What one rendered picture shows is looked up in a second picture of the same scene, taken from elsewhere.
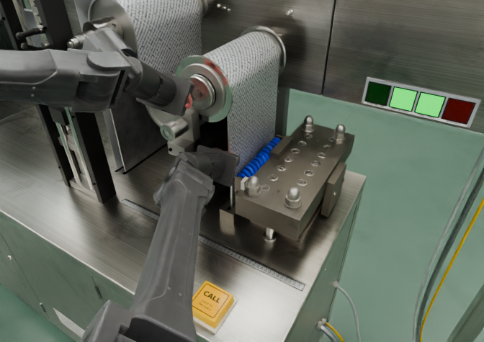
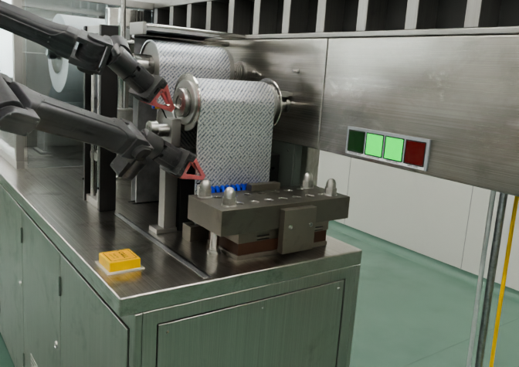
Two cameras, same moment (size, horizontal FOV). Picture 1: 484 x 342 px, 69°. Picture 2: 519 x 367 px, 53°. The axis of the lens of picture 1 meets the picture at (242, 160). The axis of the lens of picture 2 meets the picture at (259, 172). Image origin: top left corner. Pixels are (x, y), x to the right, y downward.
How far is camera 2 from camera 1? 0.82 m
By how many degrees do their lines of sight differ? 32
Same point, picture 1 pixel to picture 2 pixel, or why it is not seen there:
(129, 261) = (86, 236)
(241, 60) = (224, 86)
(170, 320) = (27, 93)
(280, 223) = (212, 219)
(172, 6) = (201, 57)
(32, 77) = (50, 30)
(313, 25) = (313, 81)
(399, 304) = not seen: outside the picture
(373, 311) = not seen: outside the picture
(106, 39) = (114, 39)
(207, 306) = (114, 256)
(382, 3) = (355, 57)
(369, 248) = not seen: outside the picture
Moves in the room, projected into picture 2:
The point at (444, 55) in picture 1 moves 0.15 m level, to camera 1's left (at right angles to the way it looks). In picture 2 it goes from (399, 99) to (336, 93)
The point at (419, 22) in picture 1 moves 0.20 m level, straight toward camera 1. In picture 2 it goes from (380, 70) to (323, 66)
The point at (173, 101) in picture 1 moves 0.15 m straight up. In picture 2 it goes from (147, 90) to (149, 25)
